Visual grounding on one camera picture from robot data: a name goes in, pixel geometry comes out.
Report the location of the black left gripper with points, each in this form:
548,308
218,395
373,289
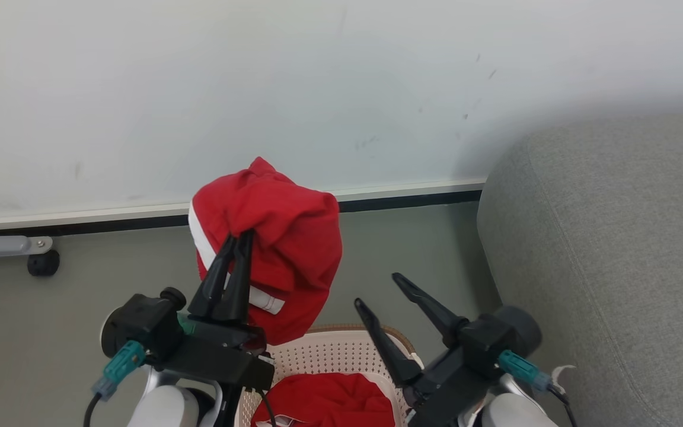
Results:
223,335

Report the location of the grey fabric sofa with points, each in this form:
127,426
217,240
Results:
614,267

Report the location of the black caster wheel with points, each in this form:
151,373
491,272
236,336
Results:
43,264

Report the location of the cream perforated laundry basket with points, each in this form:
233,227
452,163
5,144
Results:
329,353

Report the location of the plain red garment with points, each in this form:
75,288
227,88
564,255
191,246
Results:
329,400

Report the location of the white wall baseboard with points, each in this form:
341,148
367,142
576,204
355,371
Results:
407,191

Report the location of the red garment with white stripe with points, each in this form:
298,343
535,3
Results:
294,237

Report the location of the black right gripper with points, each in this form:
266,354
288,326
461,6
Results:
475,350

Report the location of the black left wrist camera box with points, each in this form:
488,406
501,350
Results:
217,365

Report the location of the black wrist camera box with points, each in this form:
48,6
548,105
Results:
217,365
445,406

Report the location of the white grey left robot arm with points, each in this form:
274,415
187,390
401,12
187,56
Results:
143,323

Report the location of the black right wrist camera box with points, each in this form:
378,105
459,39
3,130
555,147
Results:
445,406

